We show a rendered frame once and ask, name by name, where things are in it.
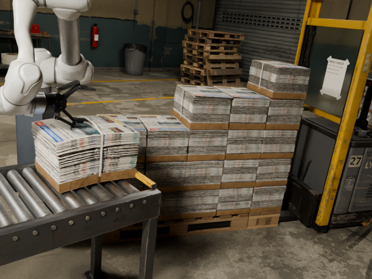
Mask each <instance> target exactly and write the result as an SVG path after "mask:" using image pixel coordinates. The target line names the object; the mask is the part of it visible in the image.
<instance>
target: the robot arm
mask: <svg viewBox="0 0 372 279"><path fill-rule="evenodd" d="M91 4H92V0H13V13H14V35H15V39H16V41H17V45H18V49H19V52H18V57H17V59H16V60H15V61H12V62H11V63H10V66H9V69H8V72H7V74H6V78H5V83H4V85H3V86H1V87H0V115H23V114H27V113H29V114H33V113H44V112H55V115H54V116H53V118H54V119H55V120H61V121H62V122H64V123H66V124H68V125H70V126H72V127H75V124H76V123H84V121H85V122H90V121H89V120H87V119H85V118H76V117H75V119H74V118H73V117H72V116H71V115H70V114H69V113H68V112H67V111H66V110H65V109H66V103H67V100H66V99H67V98H68V97H69V96H70V95H71V94H73V93H74V92H75V91H77V90H78V89H80V90H90V91H96V89H94V88H93V87H87V85H85V84H88V83H90V82H91V81H92V80H93V76H94V66H93V65H92V64H91V63H90V62H89V61H88V60H85V58H84V56H83V55H82V54H81V53H80V36H79V35H80V31H79V16H80V15H81V12H86V11H87V10H89V9H90V7H91ZM38 8H51V9H52V10H53V12H54V13H55V15H56V16H57V19H58V28H59V37H60V46H61V54H60V56H59V58H55V57H53V56H51V52H49V51H48V50H46V49H44V48H34V45H33V41H32V37H31V34H30V30H31V26H32V22H33V20H34V17H35V14H36V12H37V10H38ZM52 84H62V85H63V86H57V87H56V91H52V88H51V85H52ZM72 86H73V87H72ZM70 87H72V88H71V89H70V90H69V91H67V92H66V93H64V94H62V95H61V94H60V92H62V91H63V90H66V89H68V88H70ZM60 112H63V113H64V114H65V115H67V117H68V118H69V119H71V120H72V123H71V122H69V121H67V120H65V119H63V118H62V117H60V116H59V115H58V113H60Z"/></svg>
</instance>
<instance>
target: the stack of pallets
mask: <svg viewBox="0 0 372 279"><path fill-rule="evenodd" d="M194 32H197V34H194ZM235 35H237V36H238V38H237V39H235ZM184 36H185V38H184V40H182V46H183V49H184V50H183V59H184V63H183V64H181V65H180V76H181V82H190V84H191V85H201V86H207V84H208V82H207V81H206V79H207V76H206V67H205V66H206V62H205V55H228V54H229V53H232V55H238V54H239V52H237V46H240V41H241V40H244V37H245V35H244V34H236V33H229V32H220V31H213V30H201V29H189V28H188V33H187V34H185V35H184ZM191 37H192V38H194V40H191ZM219 41H220V42H219ZM230 41H233V42H234V44H230ZM189 44H192V46H189ZM216 46H217V47H218V48H216ZM226 47H231V49H230V50H227V48H226ZM190 50H192V51H193V52H189V51H190ZM218 53H219V54H218ZM190 56H192V58H190ZM190 62H192V63H193V64H190ZM187 68H190V69H187ZM202 68H203V69H202ZM187 74H189V75H187ZM198 82H199V83H198Z"/></svg>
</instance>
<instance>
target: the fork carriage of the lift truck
mask: <svg viewBox="0 0 372 279"><path fill-rule="evenodd" d="M288 174H289V175H288V178H287V180H288V181H287V185H285V186H286V191H285V192H284V197H283V202H282V206H283V207H285V208H286V209H287V210H291V211H292V212H293V213H294V214H296V218H297V219H298V220H299V221H300V222H301V223H302V224H304V225H305V226H306V227H307V226H311V225H312V221H313V217H314V212H315V209H316V205H317V201H318V197H319V193H318V192H316V191H315V190H314V189H312V188H311V187H309V186H308V185H307V184H305V183H304V182H302V181H301V180H300V179H298V178H297V177H295V176H294V175H293V174H291V173H290V172H289V173H288Z"/></svg>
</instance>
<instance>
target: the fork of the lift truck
mask: <svg viewBox="0 0 372 279"><path fill-rule="evenodd" d="M296 219H297V218H296V214H294V213H293V212H292V211H291V210H282V211H280V217H279V220H278V221H285V220H296ZM223 226H230V221H219V222H212V223H201V224H189V225H188V229H202V228H217V227H223Z"/></svg>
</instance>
